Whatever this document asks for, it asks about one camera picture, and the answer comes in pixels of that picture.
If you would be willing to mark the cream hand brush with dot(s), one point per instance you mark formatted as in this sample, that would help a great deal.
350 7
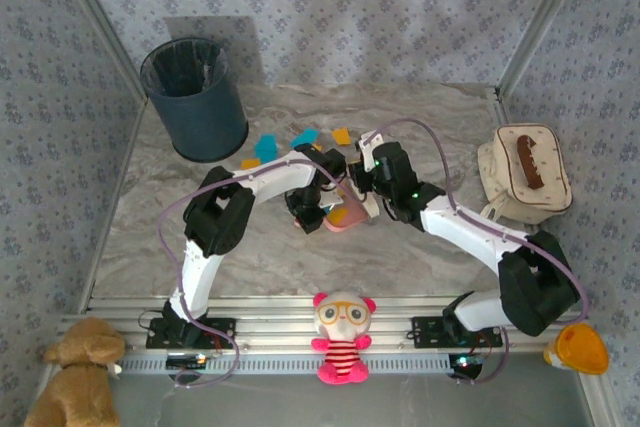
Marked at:
369 204

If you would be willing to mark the pink plastic dustpan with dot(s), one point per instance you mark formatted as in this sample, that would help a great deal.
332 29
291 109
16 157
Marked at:
356 217

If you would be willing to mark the large blue paper scrap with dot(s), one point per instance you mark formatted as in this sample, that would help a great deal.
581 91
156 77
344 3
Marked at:
266 146

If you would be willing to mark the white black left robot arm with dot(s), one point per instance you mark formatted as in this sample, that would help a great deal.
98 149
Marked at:
217 212

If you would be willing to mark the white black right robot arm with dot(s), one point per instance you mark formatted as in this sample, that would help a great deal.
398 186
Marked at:
470 232

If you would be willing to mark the pink striped plush doll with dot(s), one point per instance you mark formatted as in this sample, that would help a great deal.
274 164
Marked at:
342 322

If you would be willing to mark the dark blue trash bin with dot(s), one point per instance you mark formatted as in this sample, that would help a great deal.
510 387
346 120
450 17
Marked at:
205 117

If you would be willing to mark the black control board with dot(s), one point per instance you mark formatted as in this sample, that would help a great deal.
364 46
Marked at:
186 361
467 364

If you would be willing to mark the orange yellow plastic toy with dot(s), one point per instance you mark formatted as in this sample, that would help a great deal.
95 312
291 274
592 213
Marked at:
582 349

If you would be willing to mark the brown teddy bear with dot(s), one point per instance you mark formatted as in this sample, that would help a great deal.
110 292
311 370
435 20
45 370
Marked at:
75 387

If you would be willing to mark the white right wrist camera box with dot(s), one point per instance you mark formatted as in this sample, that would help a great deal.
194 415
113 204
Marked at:
369 143

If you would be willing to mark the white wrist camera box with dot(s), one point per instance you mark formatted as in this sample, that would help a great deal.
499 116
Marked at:
369 143
332 202

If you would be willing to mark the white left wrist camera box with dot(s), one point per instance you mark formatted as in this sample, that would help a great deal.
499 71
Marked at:
332 202

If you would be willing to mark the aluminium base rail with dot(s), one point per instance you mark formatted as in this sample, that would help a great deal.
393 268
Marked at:
280 319

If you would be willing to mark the aluminium frame post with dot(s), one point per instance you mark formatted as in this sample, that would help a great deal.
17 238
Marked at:
103 22
543 22

